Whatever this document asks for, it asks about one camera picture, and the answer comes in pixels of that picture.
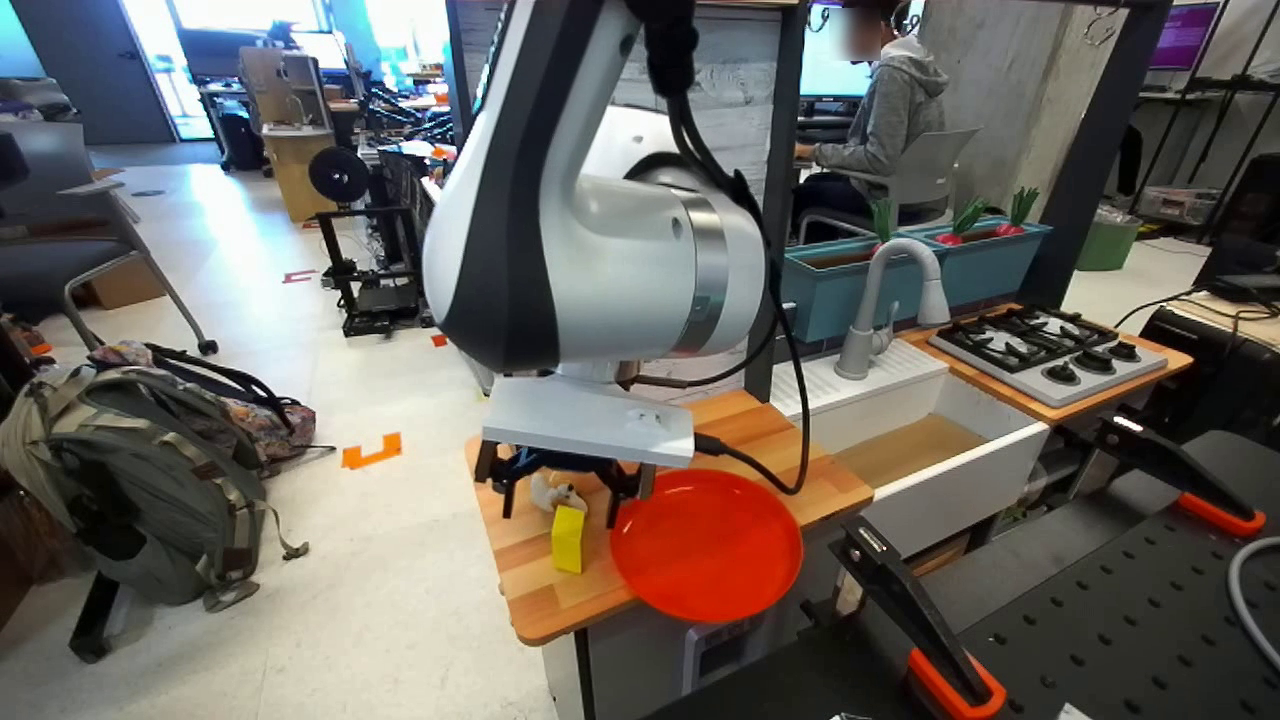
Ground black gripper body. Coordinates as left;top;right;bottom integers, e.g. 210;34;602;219
472;435;656;505

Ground yellow block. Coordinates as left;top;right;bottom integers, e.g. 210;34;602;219
550;491;591;582

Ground small cream object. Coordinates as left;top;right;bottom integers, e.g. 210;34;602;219
528;474;591;517

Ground orange plate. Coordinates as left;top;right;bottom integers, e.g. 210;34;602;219
609;463;810;632

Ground wooden toy kitchen counter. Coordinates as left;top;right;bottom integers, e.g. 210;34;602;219
472;295;1196;653

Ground orange floor marker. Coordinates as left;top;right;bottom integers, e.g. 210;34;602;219
337;428;409;474

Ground black equipment stand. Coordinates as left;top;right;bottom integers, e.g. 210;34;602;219
308;135;437;341

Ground teal planter box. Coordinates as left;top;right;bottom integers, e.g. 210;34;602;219
934;215;1055;312
775;238;941;352

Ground grey toy faucet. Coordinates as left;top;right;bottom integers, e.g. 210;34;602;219
831;238;955;386

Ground white toy sink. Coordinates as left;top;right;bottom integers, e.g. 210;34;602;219
767;335;1055;566

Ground grey green backpack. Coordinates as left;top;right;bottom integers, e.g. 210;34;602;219
0;341;319;617

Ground toy radish green leaves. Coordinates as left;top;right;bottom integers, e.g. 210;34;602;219
948;183;1044;247
870;183;912;247

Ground beige wooden cabinet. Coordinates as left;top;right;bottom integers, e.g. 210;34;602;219
237;49;344;227

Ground grey toy stove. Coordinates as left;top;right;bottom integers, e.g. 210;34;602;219
928;305;1168;414

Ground person in grey hoodie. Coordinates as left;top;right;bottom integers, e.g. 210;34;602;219
796;0;953;246

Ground grey metal-legged chair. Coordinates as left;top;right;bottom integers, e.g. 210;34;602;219
0;133;223;362

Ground black perforated board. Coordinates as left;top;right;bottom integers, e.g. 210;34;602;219
653;425;1280;720

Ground green bin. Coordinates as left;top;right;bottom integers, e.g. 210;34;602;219
1077;213;1144;275

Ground black office chair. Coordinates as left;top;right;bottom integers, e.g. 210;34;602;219
1194;151;1280;312

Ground purple screen monitor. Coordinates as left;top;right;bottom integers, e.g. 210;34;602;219
1154;0;1223;78

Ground white wrist mount plate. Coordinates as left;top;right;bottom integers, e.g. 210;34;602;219
477;372;701;468

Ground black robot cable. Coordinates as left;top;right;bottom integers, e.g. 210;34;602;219
645;0;815;500

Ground black clamp orange handle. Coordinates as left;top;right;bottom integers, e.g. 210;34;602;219
1066;414;1273;546
829;517;1012;720

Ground black frame post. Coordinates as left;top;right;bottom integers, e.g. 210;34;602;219
740;0;813;406
1022;0;1178;312

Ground grey cable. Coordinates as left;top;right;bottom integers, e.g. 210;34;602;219
1223;534;1280;636

